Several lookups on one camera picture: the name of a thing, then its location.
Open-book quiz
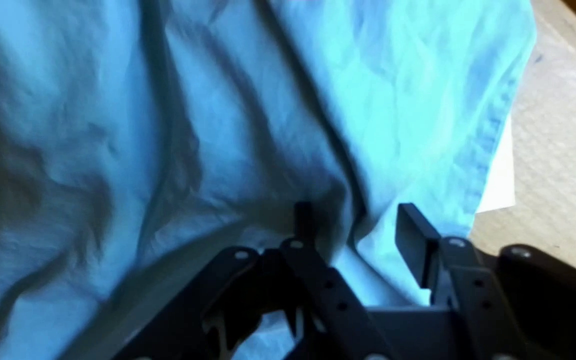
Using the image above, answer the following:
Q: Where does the white paper sheet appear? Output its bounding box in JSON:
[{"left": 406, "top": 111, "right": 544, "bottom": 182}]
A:
[{"left": 478, "top": 119, "right": 515, "bottom": 212}]

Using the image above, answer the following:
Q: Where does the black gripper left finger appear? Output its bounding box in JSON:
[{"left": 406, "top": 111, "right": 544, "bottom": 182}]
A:
[{"left": 294, "top": 203, "right": 315, "bottom": 243}]

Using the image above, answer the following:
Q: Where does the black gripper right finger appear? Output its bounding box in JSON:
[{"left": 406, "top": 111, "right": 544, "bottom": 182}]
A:
[{"left": 396, "top": 205, "right": 440, "bottom": 288}]

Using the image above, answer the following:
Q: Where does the blue cloth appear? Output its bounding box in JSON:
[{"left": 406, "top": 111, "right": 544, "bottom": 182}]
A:
[{"left": 0, "top": 0, "right": 535, "bottom": 360}]

